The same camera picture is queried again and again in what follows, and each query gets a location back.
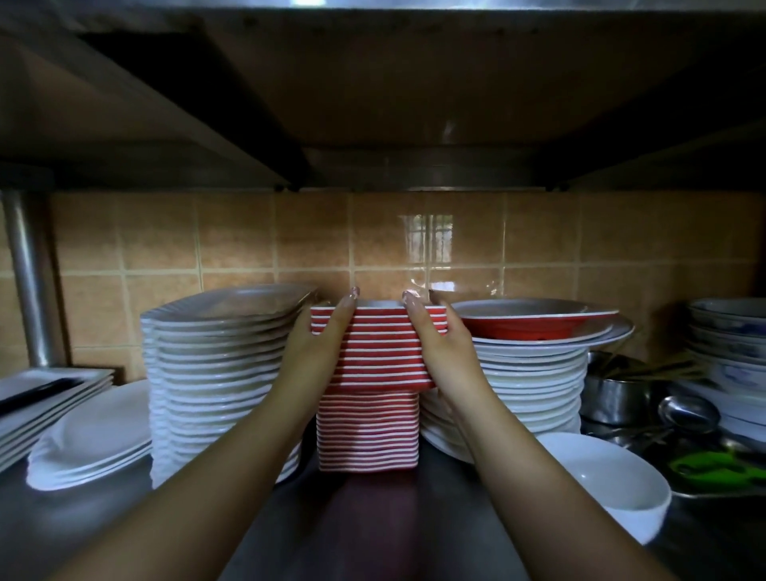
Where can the person's right hand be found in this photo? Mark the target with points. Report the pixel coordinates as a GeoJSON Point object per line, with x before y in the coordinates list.
{"type": "Point", "coordinates": [455, 365]}

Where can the person's left hand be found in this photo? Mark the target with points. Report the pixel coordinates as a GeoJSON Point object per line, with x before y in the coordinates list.
{"type": "Point", "coordinates": [311, 365]}

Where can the person's right forearm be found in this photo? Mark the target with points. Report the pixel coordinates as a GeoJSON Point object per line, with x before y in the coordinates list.
{"type": "Point", "coordinates": [550, 509]}

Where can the person's left forearm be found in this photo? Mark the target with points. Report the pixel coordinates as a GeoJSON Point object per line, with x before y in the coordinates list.
{"type": "Point", "coordinates": [191, 509]}

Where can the white oval plate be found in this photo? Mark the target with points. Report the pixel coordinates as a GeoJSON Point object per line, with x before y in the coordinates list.
{"type": "Point", "coordinates": [102, 425]}
{"type": "Point", "coordinates": [78, 474]}
{"type": "Point", "coordinates": [78, 485]}

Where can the red shallow bowl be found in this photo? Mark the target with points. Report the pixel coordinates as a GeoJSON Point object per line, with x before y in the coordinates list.
{"type": "Point", "coordinates": [526, 326]}

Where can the stack of round white plates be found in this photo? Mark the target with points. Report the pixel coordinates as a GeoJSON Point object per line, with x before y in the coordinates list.
{"type": "Point", "coordinates": [538, 383]}

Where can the stack of wavy white plates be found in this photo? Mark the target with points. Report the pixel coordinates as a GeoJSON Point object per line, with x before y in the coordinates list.
{"type": "Point", "coordinates": [215, 371]}

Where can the small steel pot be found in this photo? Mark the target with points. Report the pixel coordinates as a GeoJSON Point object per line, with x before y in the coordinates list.
{"type": "Point", "coordinates": [616, 401]}

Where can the white ceramic bowl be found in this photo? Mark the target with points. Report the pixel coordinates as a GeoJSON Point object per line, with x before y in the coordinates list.
{"type": "Point", "coordinates": [610, 479]}

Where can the bundle of wooden chopsticks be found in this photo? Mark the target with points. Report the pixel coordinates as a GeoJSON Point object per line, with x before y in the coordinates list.
{"type": "Point", "coordinates": [664, 368]}

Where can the steel ladle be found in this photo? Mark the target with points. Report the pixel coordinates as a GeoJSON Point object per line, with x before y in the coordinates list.
{"type": "Point", "coordinates": [688, 413]}

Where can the white rectangular plates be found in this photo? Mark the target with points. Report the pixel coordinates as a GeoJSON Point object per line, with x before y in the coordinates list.
{"type": "Point", "coordinates": [48, 407]}

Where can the stack of blue patterned bowls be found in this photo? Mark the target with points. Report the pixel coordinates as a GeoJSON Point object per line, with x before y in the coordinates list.
{"type": "Point", "coordinates": [730, 359]}

